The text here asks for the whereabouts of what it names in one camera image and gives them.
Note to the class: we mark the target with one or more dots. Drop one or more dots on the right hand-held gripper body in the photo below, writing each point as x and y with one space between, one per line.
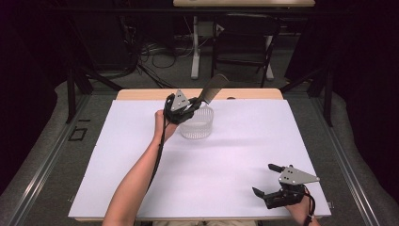
293 188

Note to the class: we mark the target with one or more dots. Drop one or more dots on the black folding chair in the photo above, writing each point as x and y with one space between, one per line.
244 47

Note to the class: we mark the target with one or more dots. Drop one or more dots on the person's left hand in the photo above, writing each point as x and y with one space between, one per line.
163 128

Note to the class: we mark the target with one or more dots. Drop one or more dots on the black knife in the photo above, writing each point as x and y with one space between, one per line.
215 88

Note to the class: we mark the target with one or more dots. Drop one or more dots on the person's right hand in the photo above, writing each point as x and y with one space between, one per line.
298 212

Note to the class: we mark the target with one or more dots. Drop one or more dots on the wooden table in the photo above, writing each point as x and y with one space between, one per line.
141 93

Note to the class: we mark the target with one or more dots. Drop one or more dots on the white plastic basket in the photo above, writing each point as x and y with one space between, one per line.
200 127

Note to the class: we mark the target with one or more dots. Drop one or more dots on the black metal stand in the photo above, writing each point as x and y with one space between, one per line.
328 100
71 94

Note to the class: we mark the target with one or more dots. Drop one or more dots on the aluminium floor rail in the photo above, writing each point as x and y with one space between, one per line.
47 166
348 166

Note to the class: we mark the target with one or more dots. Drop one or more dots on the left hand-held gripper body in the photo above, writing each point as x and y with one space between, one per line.
179 108

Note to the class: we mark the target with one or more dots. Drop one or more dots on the desk with white legs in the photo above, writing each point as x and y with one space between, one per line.
195 56

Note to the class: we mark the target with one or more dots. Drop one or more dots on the white table mat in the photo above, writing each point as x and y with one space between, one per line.
238 157

